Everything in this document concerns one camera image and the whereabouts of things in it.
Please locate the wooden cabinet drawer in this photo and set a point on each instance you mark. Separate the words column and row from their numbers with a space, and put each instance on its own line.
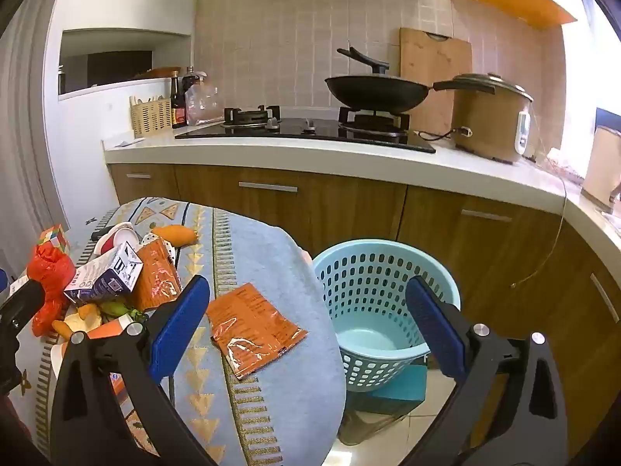
column 140, row 187

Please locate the yellow peel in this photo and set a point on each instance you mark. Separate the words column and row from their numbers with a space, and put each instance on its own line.
column 82, row 320

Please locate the white purple milk carton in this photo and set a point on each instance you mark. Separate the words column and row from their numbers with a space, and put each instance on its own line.
column 102, row 276

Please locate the black spatula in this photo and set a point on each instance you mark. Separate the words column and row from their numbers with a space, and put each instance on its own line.
column 368, row 60

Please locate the colourful puzzle cube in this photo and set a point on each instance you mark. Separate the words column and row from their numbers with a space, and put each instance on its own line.
column 56, row 238

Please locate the teal stool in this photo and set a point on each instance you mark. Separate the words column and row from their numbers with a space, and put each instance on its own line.
column 402, row 388

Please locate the orange foil packet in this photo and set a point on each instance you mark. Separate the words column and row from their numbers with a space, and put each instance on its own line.
column 155, row 272
column 252, row 325

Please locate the round table with patterned cloth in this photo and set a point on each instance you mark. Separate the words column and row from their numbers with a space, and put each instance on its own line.
column 252, row 252

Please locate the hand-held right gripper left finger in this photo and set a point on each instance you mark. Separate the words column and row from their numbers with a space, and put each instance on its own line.
column 177, row 323

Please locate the small black object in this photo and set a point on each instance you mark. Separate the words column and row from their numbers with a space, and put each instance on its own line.
column 102, row 234

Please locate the light blue plastic basket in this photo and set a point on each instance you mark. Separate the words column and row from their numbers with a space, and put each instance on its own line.
column 368, row 335

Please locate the orange bread toy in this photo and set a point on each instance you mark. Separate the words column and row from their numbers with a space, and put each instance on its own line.
column 177, row 234

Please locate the clear plastic bag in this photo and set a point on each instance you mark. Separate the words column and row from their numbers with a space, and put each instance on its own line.
column 203, row 107

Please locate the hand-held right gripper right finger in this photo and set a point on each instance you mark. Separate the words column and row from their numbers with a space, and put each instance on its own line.
column 434, row 323

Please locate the green vegetable stalk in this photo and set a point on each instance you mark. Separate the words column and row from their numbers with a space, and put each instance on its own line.
column 116, row 308

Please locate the beige woven basket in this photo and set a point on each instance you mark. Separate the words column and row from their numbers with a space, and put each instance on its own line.
column 150, row 119

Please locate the red plastic bag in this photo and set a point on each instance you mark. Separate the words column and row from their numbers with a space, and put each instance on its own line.
column 51, row 272

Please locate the white patterned paper wrapper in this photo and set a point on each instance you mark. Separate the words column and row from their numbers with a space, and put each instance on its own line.
column 170, row 248

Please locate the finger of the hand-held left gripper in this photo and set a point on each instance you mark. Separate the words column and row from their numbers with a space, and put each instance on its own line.
column 24, row 298

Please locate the wooden cutting board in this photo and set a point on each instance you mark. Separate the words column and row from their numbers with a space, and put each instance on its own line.
column 432, row 63

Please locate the red white paper cup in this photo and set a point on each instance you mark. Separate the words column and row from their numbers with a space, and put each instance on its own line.
column 114, row 239

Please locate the crumpled orange foil packet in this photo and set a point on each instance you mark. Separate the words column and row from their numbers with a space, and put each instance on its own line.
column 155, row 272

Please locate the black glass gas stove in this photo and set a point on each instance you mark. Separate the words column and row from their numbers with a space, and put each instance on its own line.
column 320, row 128

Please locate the brown rice cooker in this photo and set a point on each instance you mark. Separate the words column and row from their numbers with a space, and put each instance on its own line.
column 485, row 121

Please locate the wooden cabinet door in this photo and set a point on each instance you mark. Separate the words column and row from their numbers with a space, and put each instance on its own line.
column 582, row 349
column 291, row 213
column 485, row 252

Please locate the dark sauce bottle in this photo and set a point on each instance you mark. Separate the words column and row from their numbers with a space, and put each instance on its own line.
column 178, row 111

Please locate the black wok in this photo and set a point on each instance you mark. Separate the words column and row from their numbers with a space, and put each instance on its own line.
column 373, row 92

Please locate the cream kettle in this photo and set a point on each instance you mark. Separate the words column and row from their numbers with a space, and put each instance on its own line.
column 601, row 170

